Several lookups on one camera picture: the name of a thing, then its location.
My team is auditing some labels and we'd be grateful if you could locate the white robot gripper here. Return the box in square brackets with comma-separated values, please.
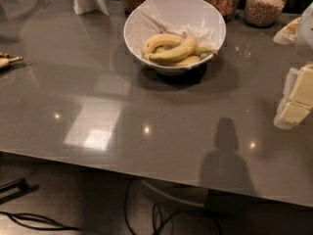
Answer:
[273, 2, 313, 129]

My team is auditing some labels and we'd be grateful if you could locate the green tipped rear banana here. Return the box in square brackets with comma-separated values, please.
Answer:
[193, 44, 218, 56]

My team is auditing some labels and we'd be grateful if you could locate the bottom yellow banana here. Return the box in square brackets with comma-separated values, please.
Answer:
[164, 55, 201, 67]

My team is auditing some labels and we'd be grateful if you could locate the yellow banana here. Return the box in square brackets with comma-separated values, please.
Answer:
[142, 33, 183, 54]
[164, 55, 201, 67]
[144, 36, 197, 64]

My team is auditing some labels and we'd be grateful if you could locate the front yellow banana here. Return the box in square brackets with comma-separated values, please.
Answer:
[144, 36, 197, 64]

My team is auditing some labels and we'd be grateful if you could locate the white ceramic bowl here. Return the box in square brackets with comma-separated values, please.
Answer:
[123, 0, 226, 75]

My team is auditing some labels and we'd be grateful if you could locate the upper left yellow banana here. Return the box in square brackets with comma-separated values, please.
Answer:
[142, 33, 183, 54]

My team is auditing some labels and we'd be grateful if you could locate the glass jar of chickpeas right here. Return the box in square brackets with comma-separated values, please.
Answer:
[245, 0, 287, 27]

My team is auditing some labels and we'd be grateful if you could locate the white paper liner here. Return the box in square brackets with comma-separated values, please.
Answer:
[123, 0, 226, 75]

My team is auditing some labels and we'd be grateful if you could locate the black bar on floor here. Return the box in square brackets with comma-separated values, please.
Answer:
[0, 178, 39, 205]

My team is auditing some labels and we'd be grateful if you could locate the black floor cable centre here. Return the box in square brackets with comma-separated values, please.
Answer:
[122, 178, 224, 235]

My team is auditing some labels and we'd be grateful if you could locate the black floor cable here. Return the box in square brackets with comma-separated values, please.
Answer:
[0, 211, 80, 232]
[122, 178, 224, 235]

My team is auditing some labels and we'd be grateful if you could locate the black floor cable left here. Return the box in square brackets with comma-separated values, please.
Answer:
[0, 211, 80, 232]

